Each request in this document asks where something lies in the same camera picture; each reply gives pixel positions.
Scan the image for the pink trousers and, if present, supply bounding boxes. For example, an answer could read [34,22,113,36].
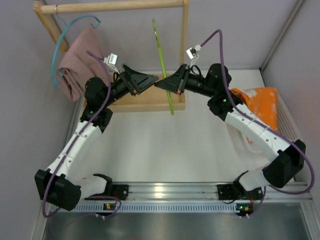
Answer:
[53,26,107,101]

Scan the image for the green plastic hanger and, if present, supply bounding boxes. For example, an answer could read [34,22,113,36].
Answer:
[152,18,175,116]

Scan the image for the blue plastic hanger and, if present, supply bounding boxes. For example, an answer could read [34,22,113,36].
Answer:
[50,4,103,89]

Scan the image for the orange white patterned trousers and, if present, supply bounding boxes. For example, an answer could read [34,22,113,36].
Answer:
[231,87,278,132]

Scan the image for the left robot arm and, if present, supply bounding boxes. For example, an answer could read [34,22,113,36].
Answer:
[34,64,159,211]

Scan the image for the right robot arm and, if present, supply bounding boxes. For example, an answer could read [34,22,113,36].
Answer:
[155,63,306,200]

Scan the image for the wooden clothes rack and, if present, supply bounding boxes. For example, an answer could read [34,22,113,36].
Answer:
[32,0,190,113]

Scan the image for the white plastic basket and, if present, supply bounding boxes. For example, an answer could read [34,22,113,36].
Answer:
[225,95,303,162]

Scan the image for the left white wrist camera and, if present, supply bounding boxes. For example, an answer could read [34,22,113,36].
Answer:
[103,53,120,74]

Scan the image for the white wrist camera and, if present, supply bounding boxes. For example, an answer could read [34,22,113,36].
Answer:
[186,44,202,67]
[103,53,120,74]

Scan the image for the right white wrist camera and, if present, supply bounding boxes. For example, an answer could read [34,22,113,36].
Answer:
[186,44,202,67]

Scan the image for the aluminium mounting rail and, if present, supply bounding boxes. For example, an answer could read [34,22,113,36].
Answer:
[39,181,313,203]

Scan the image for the grey slotted cable duct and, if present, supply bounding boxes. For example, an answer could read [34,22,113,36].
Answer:
[49,201,253,213]

